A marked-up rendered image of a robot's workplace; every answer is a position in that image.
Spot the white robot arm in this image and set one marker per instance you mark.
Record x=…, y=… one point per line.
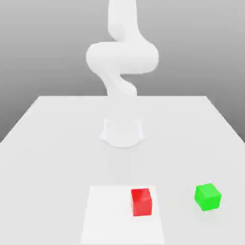
x=122, y=57

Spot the small red cube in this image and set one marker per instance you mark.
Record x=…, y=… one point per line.
x=141, y=203

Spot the small green cube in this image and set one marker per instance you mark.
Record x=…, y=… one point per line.
x=208, y=197

